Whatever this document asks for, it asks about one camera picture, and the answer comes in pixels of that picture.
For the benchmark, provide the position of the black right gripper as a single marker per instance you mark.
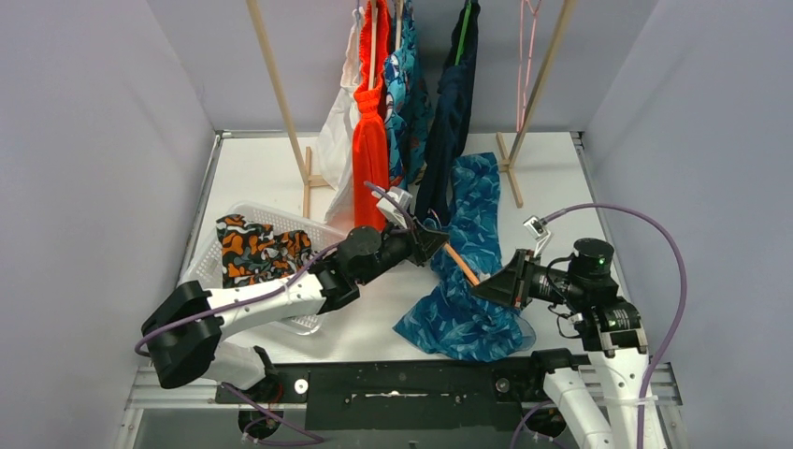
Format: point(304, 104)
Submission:
point(511, 285)

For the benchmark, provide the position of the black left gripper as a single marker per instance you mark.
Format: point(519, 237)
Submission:
point(415, 242)

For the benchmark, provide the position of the orange wooden hanger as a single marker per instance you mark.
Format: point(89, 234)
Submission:
point(470, 275)

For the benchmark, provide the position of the blue leaf print shorts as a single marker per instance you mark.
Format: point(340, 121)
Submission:
point(449, 320)

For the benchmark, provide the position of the pink wire hanger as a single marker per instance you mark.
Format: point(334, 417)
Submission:
point(529, 12)

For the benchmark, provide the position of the camouflage orange black shorts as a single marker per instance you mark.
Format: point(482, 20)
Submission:
point(252, 253)

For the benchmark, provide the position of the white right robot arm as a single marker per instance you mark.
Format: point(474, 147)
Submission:
point(599, 393)

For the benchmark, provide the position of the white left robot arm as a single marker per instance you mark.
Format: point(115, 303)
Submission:
point(186, 337)

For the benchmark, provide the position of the orange mesh shorts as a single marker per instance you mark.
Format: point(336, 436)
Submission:
point(370, 147)

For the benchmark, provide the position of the navy blue shorts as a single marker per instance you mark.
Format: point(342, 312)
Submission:
point(450, 128)

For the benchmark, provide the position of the teal shark print shorts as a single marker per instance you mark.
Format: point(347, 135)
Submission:
point(408, 107)

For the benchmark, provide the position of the left wooden hanger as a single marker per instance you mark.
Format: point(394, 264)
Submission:
point(374, 18)

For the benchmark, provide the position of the green hanger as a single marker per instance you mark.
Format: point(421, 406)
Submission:
point(460, 48)

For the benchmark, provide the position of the wooden clothes rack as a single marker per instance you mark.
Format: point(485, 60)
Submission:
point(509, 156)

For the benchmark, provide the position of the white garment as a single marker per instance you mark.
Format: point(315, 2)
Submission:
point(335, 141)

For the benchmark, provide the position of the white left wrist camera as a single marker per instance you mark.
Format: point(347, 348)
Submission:
point(393, 206)

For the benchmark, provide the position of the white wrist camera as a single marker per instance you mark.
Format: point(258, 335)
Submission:
point(393, 206)
point(539, 231)

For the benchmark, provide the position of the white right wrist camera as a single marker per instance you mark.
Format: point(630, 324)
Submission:
point(539, 231)

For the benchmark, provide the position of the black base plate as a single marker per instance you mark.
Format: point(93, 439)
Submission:
point(300, 404)

